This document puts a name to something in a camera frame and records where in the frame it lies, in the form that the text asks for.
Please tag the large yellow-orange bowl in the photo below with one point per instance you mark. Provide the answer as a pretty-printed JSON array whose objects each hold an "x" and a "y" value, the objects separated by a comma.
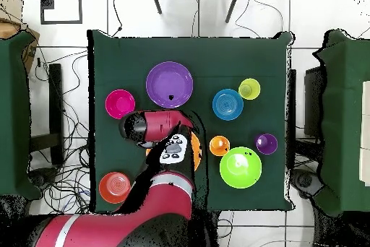
[{"x": 196, "y": 151}]

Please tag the purple bowl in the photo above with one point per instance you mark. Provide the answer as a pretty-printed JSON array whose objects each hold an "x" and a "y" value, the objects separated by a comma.
[{"x": 169, "y": 82}]

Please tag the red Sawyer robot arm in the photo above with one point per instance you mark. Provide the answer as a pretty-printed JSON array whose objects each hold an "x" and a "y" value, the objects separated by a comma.
[{"x": 162, "y": 200}]

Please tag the pink bowl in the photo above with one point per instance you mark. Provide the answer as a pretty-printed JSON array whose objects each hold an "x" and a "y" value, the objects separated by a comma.
[{"x": 120, "y": 104}]

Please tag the red-orange bowl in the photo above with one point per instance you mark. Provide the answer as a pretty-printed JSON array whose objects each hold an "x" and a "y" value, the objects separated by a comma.
[{"x": 114, "y": 187}]

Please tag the orange cup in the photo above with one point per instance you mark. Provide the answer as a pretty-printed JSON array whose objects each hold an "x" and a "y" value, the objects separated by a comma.
[{"x": 219, "y": 146}]

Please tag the blue bowl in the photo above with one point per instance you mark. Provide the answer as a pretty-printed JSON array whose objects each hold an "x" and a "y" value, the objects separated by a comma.
[{"x": 227, "y": 105}]

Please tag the green bowl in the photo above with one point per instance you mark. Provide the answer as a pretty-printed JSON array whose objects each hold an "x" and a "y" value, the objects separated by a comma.
[{"x": 240, "y": 169}]

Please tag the black floor beam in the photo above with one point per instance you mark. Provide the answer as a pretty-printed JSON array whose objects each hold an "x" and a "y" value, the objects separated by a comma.
[{"x": 55, "y": 99}]

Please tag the dark grey stand base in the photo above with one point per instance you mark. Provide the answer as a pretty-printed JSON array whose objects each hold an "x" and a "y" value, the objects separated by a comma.
[
  {"x": 305, "y": 181},
  {"x": 43, "y": 175}
]

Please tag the yellow cup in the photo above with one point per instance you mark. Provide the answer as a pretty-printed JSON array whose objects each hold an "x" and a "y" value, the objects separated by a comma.
[{"x": 249, "y": 88}]

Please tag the purple cup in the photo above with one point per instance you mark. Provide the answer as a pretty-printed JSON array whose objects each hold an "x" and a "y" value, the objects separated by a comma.
[{"x": 267, "y": 144}]

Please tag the dark green tablecloth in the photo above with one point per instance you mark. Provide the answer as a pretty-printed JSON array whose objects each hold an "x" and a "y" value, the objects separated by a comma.
[{"x": 245, "y": 62}]

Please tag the green side table cloth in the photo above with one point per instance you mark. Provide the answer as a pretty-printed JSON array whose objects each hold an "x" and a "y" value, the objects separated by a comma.
[
  {"x": 341, "y": 128},
  {"x": 14, "y": 114}
]

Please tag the black box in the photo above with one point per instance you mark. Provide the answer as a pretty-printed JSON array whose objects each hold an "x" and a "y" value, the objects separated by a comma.
[{"x": 313, "y": 102}]

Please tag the cardboard box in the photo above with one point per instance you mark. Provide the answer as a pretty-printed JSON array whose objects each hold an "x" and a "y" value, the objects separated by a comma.
[{"x": 8, "y": 29}]

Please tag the black camera tripod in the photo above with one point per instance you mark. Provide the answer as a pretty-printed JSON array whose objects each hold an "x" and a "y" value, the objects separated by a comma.
[{"x": 156, "y": 2}]

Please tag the black rectangular frame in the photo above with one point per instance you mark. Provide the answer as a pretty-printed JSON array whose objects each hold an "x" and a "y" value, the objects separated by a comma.
[{"x": 61, "y": 22}]

